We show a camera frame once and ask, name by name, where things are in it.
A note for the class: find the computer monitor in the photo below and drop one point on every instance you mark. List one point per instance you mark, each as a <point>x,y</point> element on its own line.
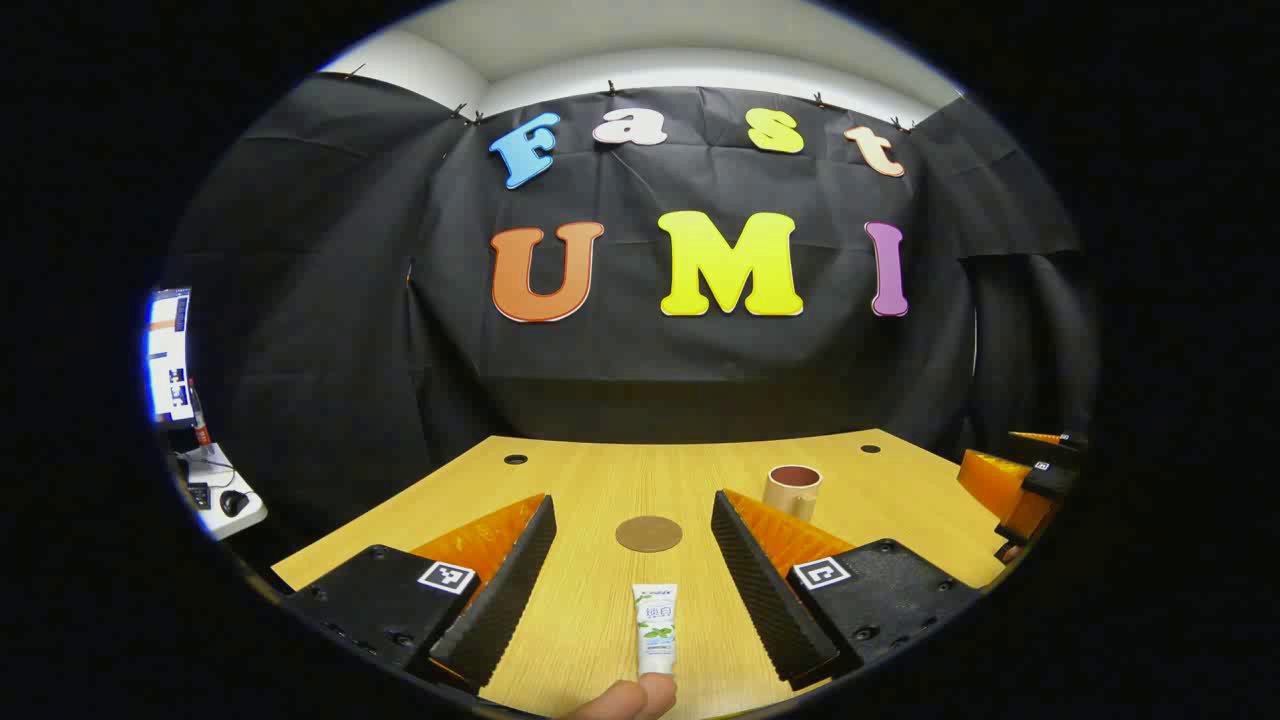
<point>170,350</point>

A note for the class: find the white toothpaste tube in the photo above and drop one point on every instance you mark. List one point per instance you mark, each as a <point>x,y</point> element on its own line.
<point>656,625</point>

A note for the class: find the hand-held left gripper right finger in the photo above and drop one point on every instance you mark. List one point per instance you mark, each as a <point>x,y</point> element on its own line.
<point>765,600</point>

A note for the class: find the red bottle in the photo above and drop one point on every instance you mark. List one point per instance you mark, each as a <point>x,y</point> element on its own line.
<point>201,425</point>

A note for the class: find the black keyboard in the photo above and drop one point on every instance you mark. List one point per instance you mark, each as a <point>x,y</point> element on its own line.
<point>198,495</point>

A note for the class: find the round brown coaster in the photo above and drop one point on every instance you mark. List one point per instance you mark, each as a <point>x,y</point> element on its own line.
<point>649,533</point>

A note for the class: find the beige cup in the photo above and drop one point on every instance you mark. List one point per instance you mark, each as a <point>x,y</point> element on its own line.
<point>790,492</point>

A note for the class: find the white side desk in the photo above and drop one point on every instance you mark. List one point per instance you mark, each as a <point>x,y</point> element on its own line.
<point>245,520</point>

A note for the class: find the black computer mouse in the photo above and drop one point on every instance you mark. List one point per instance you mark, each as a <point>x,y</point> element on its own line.
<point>233,502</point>

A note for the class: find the wooden desktop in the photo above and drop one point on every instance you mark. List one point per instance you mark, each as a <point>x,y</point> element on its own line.
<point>600,480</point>

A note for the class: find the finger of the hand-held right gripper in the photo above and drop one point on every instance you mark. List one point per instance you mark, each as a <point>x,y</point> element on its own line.
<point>1045,445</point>
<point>1000,485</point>

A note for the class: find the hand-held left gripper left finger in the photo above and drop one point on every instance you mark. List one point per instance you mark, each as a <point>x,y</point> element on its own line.
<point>505,600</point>

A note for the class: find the black backdrop cloth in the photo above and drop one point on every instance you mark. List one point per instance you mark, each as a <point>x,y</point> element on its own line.
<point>330,300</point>

